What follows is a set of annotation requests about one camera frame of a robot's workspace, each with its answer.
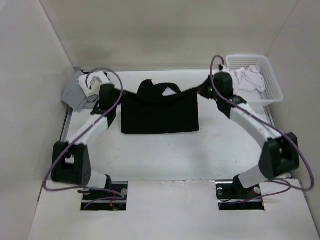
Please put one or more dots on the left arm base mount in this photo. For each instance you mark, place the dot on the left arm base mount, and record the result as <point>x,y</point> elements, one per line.
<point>93,200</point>

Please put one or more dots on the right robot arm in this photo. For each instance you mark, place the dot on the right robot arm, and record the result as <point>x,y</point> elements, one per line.
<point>278,154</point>

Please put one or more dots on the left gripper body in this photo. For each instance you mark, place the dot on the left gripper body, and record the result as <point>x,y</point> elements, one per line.
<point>117,95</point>

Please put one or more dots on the black tank top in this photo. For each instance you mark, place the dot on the black tank top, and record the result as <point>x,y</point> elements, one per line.
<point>159,109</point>

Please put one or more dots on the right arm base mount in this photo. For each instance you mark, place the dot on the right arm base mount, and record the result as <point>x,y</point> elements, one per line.
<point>247,199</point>

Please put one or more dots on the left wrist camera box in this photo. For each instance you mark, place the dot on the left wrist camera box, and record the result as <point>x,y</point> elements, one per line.
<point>95,84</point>

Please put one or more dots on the folded grey tank top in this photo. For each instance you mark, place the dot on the folded grey tank top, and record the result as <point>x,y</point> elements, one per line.
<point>74,96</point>

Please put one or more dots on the crumpled white garment in basket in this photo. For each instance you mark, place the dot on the crumpled white garment in basket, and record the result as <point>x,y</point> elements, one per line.
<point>250,79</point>

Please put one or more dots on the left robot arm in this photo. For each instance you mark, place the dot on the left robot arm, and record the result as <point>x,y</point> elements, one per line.
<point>71,163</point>

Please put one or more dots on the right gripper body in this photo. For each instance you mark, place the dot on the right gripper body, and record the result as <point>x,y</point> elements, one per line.
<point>207,90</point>

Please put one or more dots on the white plastic mesh basket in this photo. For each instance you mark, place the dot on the white plastic mesh basket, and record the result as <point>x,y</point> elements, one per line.
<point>272,93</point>

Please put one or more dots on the folded white tank top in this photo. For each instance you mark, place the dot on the folded white tank top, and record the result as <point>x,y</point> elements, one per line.
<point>84,82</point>

